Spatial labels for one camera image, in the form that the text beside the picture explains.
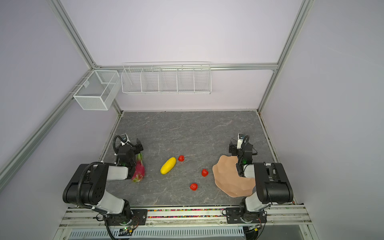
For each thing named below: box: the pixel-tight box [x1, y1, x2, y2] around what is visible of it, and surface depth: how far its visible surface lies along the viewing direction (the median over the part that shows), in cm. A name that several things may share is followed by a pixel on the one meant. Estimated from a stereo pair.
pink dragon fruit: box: [131, 152, 146, 183], surface depth 86 cm
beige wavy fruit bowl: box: [212, 155, 256, 198], surface depth 89 cm
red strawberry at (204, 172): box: [201, 169, 209, 177], surface depth 88 cm
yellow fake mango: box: [160, 157, 177, 175], surface depth 89 cm
